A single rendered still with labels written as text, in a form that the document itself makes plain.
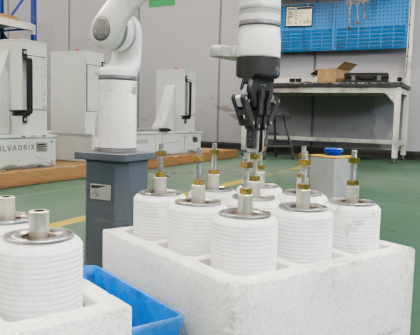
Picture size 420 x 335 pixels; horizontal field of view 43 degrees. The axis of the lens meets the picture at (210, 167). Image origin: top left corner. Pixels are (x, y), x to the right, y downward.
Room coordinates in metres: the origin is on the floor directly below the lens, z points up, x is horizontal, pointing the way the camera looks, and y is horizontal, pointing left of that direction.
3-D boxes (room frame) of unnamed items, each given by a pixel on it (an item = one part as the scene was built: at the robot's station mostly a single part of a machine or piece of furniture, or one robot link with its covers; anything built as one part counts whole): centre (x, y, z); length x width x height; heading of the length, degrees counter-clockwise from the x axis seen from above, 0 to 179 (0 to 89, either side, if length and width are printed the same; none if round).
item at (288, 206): (0.83, -0.15, 0.25); 0.08 x 0.08 x 0.01
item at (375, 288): (0.92, -0.08, 0.09); 0.39 x 0.39 x 0.18; 36
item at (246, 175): (0.76, -0.05, 0.30); 0.01 x 0.01 x 0.08
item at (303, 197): (0.83, -0.15, 0.26); 0.02 x 0.02 x 0.03
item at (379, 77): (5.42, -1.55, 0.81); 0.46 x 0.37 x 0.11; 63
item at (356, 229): (0.90, -0.24, 0.16); 0.10 x 0.10 x 0.18
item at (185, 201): (0.85, 0.02, 0.25); 0.08 x 0.08 x 0.01
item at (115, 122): (1.29, 0.23, 0.39); 0.09 x 0.09 x 0.17; 63
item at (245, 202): (0.76, -0.05, 0.26); 0.02 x 0.02 x 0.03
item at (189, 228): (0.85, 0.02, 0.16); 0.10 x 0.10 x 0.18
